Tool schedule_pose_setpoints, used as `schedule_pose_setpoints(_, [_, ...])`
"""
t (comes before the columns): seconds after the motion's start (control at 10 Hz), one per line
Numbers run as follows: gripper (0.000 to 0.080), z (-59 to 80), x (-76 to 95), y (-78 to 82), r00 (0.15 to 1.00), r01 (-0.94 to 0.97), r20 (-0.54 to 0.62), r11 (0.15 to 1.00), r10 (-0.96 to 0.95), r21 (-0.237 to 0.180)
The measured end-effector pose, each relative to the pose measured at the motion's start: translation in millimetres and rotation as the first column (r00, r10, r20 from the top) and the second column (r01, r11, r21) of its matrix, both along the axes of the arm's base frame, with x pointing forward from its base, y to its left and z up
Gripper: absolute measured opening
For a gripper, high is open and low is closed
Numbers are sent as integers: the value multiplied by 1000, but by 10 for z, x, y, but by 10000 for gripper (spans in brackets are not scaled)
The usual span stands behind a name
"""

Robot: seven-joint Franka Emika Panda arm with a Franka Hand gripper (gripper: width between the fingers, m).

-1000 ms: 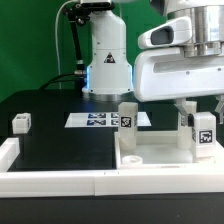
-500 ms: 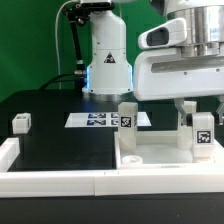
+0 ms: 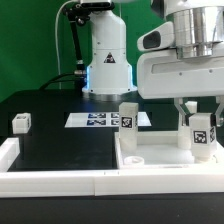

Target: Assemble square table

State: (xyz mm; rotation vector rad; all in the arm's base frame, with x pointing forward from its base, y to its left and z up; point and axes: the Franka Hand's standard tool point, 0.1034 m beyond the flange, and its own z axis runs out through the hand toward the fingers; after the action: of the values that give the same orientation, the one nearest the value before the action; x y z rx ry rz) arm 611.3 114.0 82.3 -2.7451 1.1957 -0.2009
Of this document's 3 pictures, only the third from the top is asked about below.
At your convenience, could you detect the white cable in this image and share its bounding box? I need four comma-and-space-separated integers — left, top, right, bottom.
54, 0, 79, 90

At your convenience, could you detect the white marker tag sheet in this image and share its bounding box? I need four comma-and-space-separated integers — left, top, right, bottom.
65, 112, 151, 128

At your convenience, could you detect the white U-shaped obstacle fence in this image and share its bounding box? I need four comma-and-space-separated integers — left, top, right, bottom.
0, 138, 224, 197

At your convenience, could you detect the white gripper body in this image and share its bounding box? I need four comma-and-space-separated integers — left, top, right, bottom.
137, 22, 224, 99

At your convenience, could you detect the black camera on mount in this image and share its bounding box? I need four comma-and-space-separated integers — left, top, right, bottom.
80, 0, 112, 9

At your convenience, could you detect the white square tabletop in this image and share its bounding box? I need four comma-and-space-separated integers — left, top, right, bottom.
113, 130, 224, 170

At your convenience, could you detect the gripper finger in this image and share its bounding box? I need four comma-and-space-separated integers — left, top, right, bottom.
215, 96, 224, 127
174, 98, 190, 126

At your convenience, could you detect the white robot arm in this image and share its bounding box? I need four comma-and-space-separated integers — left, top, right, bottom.
81, 0, 224, 126

